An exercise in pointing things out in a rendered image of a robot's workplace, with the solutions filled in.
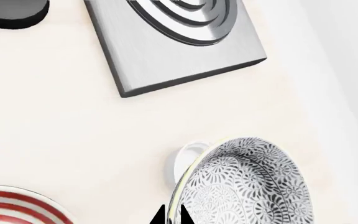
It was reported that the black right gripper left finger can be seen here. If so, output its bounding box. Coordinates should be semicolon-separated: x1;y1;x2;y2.
149;204;166;224

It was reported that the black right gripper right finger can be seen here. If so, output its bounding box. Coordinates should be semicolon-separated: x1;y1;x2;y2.
180;203;195;224

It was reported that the white ramekin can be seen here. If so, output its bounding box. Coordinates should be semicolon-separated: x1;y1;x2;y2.
167;140;213;194

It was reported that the black white patterned bowl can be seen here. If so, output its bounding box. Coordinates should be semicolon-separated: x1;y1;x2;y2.
168;136;314;224

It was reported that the red white striped plate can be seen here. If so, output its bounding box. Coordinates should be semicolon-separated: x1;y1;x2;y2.
0;184;75;224

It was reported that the silver square stove burner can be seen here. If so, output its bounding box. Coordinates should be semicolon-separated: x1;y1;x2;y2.
83;0;268;98

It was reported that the black round object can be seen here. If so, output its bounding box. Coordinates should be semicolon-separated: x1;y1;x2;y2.
0;0;50;30

